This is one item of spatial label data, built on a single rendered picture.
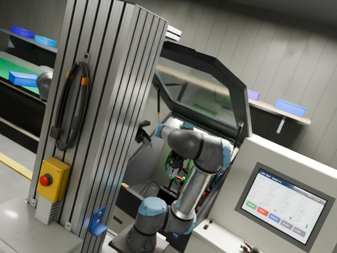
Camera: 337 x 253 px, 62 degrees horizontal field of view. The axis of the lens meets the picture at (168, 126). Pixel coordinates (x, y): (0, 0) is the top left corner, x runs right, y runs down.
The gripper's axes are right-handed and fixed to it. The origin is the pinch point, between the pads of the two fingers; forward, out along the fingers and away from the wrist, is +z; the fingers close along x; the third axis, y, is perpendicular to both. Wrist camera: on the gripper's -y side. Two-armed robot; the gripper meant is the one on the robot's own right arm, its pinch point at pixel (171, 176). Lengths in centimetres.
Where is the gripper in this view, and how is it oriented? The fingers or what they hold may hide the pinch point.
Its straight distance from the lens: 174.1
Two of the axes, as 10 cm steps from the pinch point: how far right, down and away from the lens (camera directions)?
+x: 8.0, 3.9, -4.6
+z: -3.0, 9.2, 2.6
